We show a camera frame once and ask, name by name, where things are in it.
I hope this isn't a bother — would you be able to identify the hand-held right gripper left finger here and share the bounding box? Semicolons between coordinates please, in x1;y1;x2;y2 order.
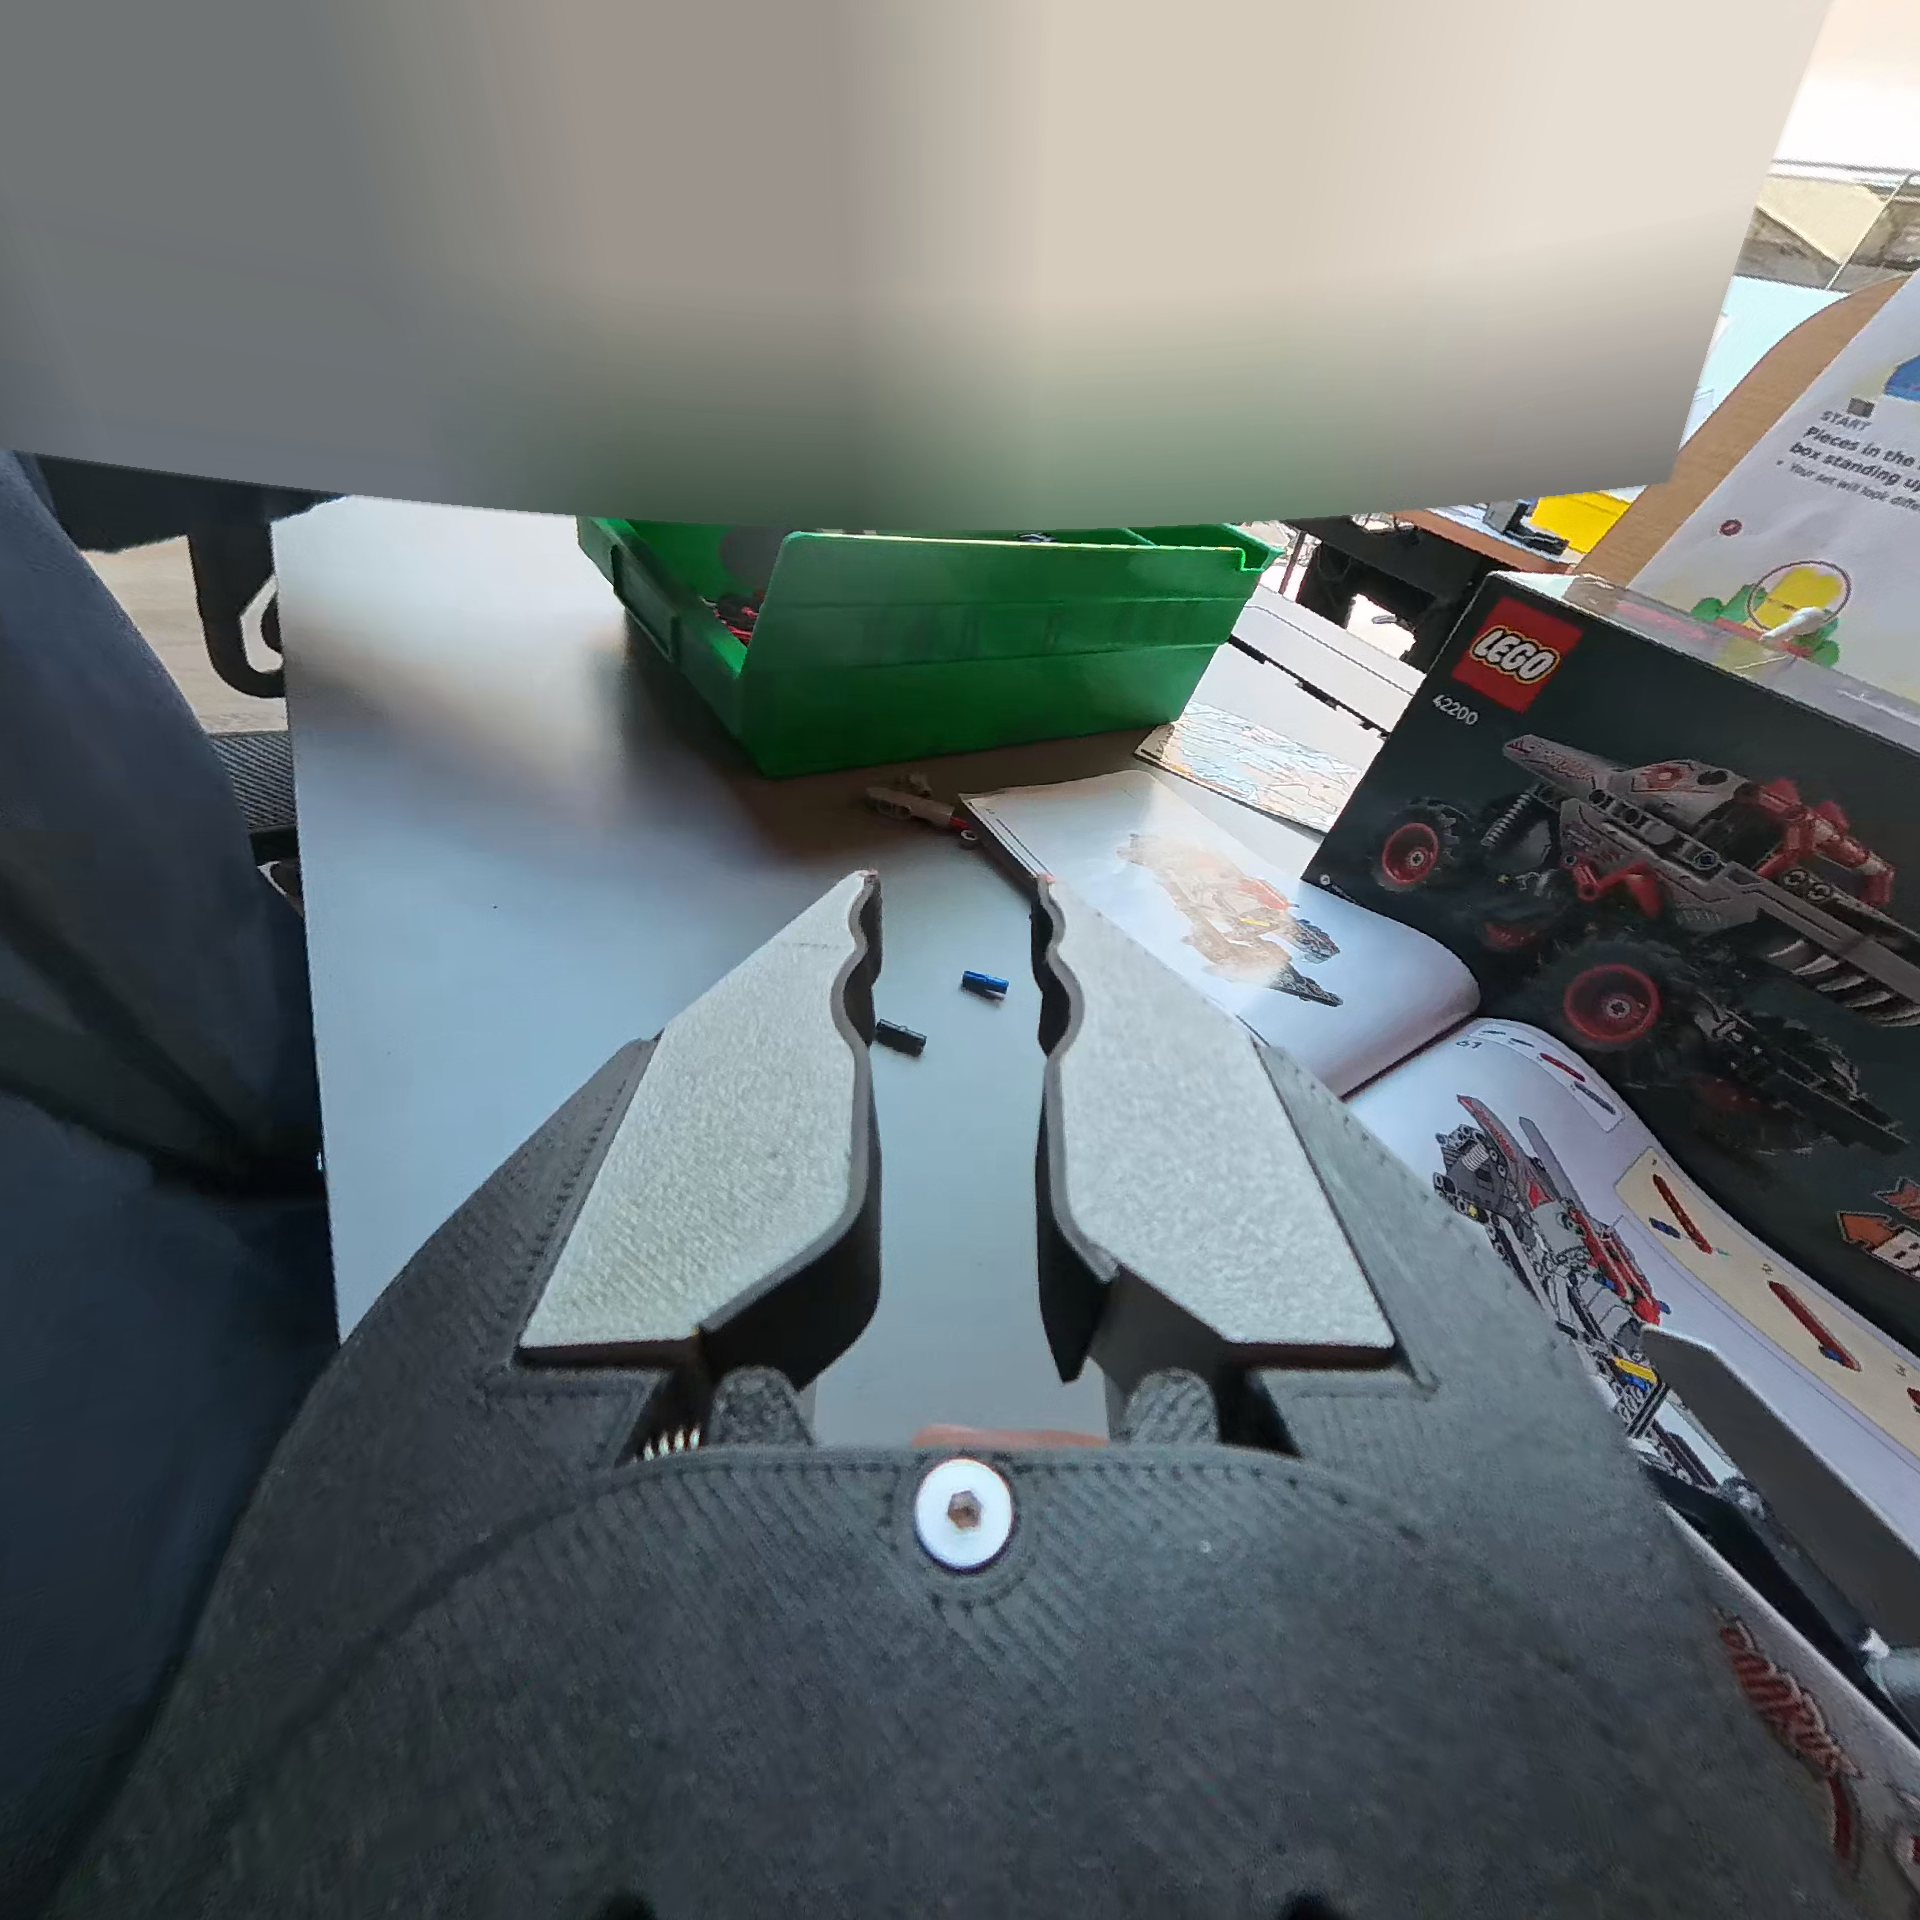
517;870;888;1389

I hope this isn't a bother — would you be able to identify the green plastic bin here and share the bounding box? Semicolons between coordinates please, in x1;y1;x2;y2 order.
577;516;1285;779

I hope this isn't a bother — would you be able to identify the open instruction booklet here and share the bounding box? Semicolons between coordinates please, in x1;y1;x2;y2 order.
961;772;1920;1594

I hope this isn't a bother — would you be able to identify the black toy truck box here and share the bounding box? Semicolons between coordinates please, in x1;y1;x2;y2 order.
1304;568;1920;1322

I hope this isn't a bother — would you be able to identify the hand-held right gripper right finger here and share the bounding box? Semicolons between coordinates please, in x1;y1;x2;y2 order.
1030;874;1401;1383

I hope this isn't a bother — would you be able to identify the black office chair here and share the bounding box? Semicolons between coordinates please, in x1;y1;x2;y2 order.
188;487;308;917

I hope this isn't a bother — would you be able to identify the person's dark trouser leg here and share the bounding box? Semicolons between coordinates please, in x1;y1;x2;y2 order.
0;450;338;1920

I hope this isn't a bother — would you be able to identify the cardboard sign board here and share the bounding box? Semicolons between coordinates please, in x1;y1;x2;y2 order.
1574;276;1920;588

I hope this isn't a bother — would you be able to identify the wooden background table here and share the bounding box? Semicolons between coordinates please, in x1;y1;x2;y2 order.
1290;507;1594;579

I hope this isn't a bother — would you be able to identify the sticker sheet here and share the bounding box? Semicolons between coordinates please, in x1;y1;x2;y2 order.
1137;703;1373;834

